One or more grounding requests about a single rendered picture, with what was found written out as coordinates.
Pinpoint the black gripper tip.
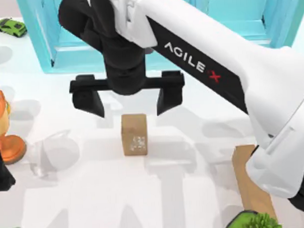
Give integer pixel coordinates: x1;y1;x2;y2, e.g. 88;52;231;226
0;125;16;193

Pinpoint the orange trophy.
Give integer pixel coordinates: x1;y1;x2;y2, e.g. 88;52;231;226
0;72;28;166

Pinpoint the tan wooden block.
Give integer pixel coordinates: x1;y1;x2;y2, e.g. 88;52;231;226
231;143;282;227

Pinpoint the clear glass cup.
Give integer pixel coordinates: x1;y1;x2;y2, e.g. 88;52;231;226
27;129;81;180

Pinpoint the green toy car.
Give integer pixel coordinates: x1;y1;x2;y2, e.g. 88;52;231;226
0;17;28;39

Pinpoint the brown cardboard box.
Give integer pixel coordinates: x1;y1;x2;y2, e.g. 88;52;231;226
120;113;149;157

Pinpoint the light blue rack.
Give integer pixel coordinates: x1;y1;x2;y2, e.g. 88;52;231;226
14;0;295;75

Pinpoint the green plant pot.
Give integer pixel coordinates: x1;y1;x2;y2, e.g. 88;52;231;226
224;208;283;228

